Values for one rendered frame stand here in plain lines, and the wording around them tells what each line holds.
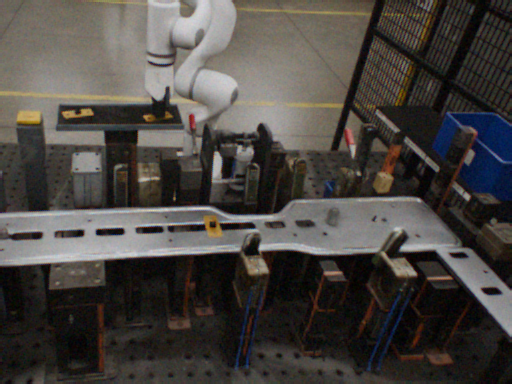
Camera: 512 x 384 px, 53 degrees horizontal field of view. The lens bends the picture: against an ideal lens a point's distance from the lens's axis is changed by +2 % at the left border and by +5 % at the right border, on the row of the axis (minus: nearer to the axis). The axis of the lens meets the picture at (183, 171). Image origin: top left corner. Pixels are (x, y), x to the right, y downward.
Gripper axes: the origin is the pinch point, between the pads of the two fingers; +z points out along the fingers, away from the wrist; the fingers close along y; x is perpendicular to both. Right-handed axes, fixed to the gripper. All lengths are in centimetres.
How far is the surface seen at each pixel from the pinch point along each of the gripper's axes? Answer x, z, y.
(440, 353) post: 53, 48, 76
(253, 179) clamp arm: 18.1, 12.1, 27.4
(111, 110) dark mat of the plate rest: -11.6, 2.5, -8.5
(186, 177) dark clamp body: 1.1, 13.1, 18.2
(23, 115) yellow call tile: -36.3, 2.4, -13.3
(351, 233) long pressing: 35, 19, 51
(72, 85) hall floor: 52, 119, -273
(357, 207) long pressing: 45, 19, 43
